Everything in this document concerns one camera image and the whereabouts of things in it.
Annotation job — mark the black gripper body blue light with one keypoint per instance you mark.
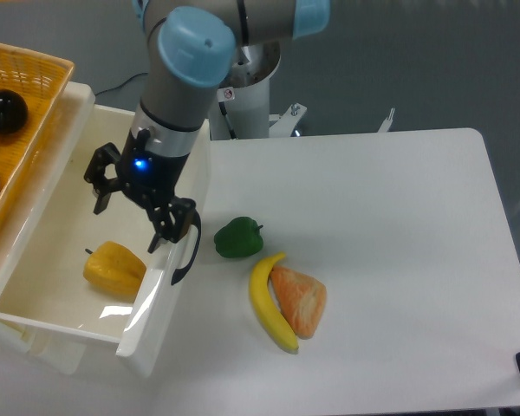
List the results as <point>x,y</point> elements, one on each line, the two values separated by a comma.
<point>148,179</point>

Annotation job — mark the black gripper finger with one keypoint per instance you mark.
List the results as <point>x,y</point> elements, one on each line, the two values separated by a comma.
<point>95,174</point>
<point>171,220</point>

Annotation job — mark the yellow bell pepper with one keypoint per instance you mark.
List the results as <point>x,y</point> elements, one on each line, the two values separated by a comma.
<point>114,268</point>

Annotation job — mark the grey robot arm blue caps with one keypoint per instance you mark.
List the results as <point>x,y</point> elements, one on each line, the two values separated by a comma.
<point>190,46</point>

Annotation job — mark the green bell pepper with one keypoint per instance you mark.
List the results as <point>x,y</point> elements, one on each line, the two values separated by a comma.
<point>241,237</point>

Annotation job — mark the white open upper drawer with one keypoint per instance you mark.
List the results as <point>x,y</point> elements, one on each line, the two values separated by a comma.
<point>47,287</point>

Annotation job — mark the white drawer cabinet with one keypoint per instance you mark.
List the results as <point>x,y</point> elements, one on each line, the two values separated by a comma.
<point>41,172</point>

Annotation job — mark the orange woven plastic basket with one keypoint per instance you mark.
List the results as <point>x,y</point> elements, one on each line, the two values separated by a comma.
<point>31,84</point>

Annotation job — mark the yellow banana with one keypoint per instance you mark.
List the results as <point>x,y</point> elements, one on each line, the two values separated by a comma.
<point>266,311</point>

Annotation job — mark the black glossy ball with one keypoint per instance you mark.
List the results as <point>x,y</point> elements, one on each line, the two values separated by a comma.
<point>14,111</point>

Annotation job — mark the orange bread wedge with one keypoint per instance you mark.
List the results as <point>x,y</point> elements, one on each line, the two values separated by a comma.
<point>302,299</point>

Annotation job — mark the dark blue drawer handle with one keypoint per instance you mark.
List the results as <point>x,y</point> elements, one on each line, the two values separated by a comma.
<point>179,274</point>

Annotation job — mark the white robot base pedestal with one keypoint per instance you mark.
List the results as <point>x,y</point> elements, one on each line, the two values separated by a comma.
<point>242,108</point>

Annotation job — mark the white table clamp bracket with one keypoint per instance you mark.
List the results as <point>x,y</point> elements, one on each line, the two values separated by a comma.
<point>285,125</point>

